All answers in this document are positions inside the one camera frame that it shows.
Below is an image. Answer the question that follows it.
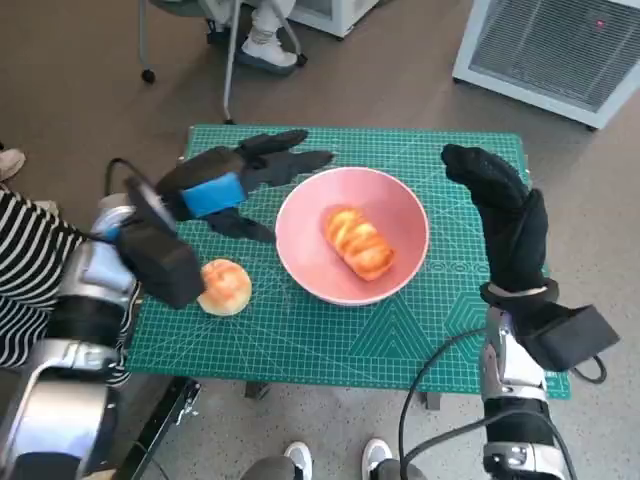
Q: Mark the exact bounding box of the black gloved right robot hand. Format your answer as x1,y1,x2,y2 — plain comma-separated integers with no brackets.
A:
440,143,551,296

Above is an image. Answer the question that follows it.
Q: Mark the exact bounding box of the bare left robot hand, blue tape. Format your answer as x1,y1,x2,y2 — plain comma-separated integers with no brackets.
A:
159,128,335,246

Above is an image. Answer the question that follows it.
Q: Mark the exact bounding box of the pink bowl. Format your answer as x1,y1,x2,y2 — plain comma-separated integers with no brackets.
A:
274,167,430,307

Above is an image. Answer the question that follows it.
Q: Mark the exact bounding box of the round toy bread bun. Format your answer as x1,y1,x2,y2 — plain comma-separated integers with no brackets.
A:
195,258,253,317

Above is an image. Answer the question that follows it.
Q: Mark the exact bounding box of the long braided toy bread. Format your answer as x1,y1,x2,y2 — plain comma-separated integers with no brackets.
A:
322,204,397,282

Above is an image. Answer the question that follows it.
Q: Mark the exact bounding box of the metal office chair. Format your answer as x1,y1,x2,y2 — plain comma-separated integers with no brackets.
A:
137,0,307,126

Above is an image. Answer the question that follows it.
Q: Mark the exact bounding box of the seated person's leg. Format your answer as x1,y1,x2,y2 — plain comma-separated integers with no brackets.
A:
234,0,299,76

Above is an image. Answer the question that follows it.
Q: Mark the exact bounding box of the large white grille appliance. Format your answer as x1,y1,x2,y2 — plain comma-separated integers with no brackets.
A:
451,0,640,132

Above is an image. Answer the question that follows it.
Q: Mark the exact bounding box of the small white grille appliance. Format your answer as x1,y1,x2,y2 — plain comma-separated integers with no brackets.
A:
287,0,384,41

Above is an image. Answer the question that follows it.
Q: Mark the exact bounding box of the green cutting mat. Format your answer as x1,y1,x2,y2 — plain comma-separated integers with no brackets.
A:
124,124,571,399

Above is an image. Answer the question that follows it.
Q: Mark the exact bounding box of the person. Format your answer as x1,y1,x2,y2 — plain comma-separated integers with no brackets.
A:
0,184,132,389

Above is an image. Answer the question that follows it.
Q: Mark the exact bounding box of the black bar with metal latch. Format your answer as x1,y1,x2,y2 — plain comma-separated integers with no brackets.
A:
119,377,204,480

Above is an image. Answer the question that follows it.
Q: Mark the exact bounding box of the white shoe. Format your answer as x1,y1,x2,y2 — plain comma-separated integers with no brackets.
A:
283,440,314,480
362,438,394,480

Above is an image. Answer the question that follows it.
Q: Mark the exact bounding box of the dark gray leg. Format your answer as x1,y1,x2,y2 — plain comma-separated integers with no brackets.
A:
372,457,426,480
242,457,297,480

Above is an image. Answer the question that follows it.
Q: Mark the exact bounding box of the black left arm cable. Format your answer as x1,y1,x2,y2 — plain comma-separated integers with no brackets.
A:
89,157,151,245

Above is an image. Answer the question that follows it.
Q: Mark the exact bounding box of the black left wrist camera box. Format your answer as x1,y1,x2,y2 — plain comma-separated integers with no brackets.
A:
115,219,206,310

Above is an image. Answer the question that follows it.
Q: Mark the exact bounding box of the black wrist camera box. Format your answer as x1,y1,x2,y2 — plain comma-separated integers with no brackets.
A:
519,304,622,372
115,219,206,310

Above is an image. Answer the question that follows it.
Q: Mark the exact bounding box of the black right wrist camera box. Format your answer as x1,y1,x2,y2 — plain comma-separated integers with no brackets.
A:
519,304,622,372

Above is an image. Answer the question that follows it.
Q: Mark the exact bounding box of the black right elbow cable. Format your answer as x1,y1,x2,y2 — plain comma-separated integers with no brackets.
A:
402,414,576,480

